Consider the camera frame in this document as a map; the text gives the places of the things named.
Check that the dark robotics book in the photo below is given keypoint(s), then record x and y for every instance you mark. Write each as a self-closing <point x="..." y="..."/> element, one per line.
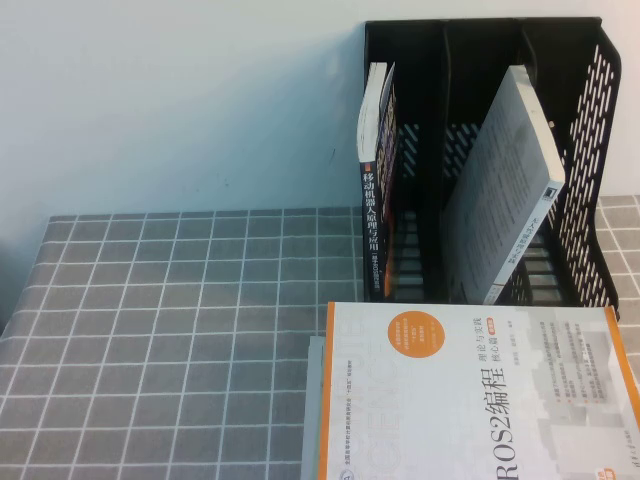
<point x="371" y="220"/>

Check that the white orange-bordered ROS2 book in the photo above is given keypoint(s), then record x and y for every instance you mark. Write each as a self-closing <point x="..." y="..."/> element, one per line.
<point x="450" y="400"/>

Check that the grey checkered tablecloth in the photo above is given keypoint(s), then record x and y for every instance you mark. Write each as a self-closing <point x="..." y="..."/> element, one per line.
<point x="150" y="325"/>

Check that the white book with square logo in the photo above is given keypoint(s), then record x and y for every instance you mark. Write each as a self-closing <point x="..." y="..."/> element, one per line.
<point x="505" y="165"/>

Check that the black plastic book stand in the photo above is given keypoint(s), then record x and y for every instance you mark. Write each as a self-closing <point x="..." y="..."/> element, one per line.
<point x="430" y="125"/>

